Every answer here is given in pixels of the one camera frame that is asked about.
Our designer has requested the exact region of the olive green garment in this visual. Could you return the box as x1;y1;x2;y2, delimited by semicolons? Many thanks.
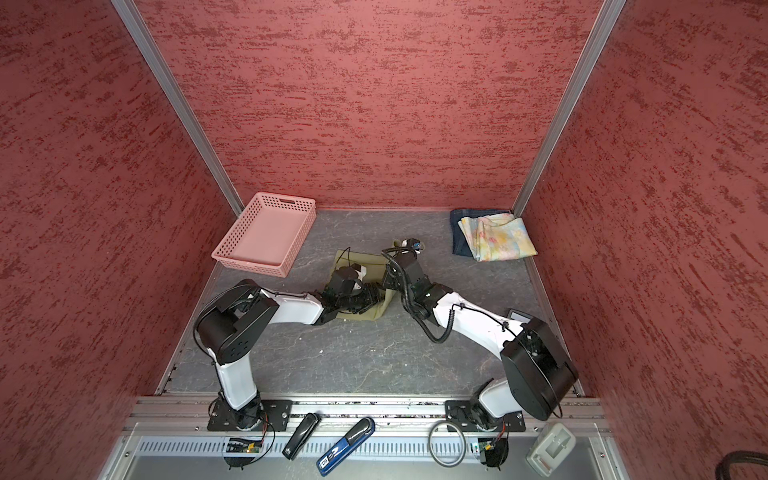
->
331;249;398;321

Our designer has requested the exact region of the blue denim skirt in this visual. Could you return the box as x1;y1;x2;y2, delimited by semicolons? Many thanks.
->
449;209;509;257

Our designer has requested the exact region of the aluminium corner post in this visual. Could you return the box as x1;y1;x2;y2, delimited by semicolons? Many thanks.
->
111;0;244;216
512;0;626;217

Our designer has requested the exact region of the pastel floral skirt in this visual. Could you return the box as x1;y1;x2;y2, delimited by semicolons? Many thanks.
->
456;213;538;262

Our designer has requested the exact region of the aluminium front rail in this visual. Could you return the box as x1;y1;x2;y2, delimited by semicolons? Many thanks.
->
98;393;631;480

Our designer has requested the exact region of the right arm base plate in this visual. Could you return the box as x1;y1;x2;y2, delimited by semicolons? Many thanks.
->
444;400;526;433

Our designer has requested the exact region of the left aluminium corner post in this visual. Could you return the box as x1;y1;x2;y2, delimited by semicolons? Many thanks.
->
111;0;244;216

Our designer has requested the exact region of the blue black handheld device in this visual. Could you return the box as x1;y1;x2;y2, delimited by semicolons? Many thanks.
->
316;417;376;477

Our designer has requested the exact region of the right aluminium corner post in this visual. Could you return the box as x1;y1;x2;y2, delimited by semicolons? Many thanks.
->
512;0;626;217

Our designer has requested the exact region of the pink plastic basket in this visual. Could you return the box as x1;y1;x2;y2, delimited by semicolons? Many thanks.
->
211;192;316;278

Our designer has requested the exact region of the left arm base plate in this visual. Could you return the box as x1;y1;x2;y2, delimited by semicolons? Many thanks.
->
207;397;293;432

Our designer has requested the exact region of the black calculator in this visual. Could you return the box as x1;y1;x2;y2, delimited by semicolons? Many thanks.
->
507;308;533;323

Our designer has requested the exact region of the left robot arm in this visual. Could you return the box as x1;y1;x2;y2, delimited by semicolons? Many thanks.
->
192;279;385;432

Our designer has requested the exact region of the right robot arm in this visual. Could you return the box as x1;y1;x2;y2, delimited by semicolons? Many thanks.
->
382;247;579;431

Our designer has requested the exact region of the black cable at edge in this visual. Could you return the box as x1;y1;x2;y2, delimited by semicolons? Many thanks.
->
715;449;768;480

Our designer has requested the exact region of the grey coiled cable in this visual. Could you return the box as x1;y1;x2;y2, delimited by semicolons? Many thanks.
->
427;419;468;469

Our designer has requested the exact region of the circuit board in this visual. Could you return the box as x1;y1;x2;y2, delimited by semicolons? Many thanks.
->
223;437;264;469
477;437;509;470

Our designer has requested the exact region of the left circuit board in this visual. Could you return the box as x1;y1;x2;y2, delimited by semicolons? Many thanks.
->
223;437;264;469

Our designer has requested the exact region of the right circuit board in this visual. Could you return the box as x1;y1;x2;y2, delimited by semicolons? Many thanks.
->
477;437;509;470

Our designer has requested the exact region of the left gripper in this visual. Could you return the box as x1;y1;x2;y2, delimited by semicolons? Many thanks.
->
338;281;392;313

